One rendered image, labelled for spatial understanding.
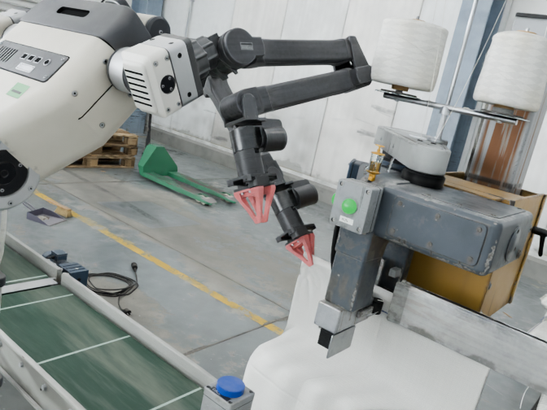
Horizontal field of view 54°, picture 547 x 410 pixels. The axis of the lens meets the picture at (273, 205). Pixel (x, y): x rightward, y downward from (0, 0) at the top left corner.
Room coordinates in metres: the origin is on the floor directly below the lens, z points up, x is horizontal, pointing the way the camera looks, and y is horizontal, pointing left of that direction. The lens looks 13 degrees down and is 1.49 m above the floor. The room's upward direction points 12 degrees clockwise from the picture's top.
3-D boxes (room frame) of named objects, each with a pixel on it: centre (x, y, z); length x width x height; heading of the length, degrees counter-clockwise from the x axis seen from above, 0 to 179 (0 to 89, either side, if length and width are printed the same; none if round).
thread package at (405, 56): (1.39, -0.25, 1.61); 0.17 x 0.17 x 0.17
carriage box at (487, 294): (1.35, -0.51, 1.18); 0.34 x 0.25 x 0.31; 144
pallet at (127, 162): (6.47, 2.54, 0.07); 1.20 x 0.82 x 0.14; 142
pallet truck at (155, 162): (6.19, 1.16, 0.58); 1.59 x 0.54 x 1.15; 54
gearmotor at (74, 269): (2.48, 0.98, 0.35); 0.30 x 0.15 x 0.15; 54
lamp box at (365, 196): (1.01, -0.16, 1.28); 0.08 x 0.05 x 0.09; 54
